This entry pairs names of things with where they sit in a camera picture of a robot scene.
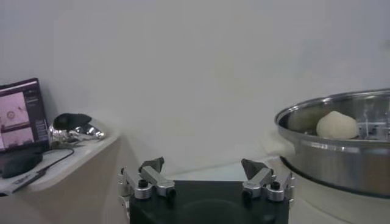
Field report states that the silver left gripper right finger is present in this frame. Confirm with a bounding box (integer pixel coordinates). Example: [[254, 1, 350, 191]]
[[240, 158, 296, 202]]

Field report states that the thin black usb cable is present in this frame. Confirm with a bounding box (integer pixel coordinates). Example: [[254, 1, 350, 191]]
[[39, 147, 76, 175]]

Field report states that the stainless steel steamer basket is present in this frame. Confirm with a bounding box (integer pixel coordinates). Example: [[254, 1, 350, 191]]
[[261, 88, 390, 199]]

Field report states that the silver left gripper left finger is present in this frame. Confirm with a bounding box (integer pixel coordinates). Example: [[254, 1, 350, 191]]
[[117, 156, 177, 200]]

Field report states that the white side table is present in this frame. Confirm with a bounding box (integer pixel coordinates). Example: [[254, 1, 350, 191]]
[[0, 133, 144, 224]]

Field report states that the grey usb hub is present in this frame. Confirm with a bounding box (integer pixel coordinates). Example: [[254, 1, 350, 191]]
[[0, 169, 47, 196]]

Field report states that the chrome headset with black visor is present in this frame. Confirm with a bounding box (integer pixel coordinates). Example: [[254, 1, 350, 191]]
[[48, 113, 106, 144]]

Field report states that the white steamed baozi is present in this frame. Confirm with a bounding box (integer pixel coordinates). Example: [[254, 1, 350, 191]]
[[316, 110, 360, 140]]

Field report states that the black computer mouse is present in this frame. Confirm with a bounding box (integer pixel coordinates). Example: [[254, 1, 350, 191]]
[[0, 151, 44, 179]]

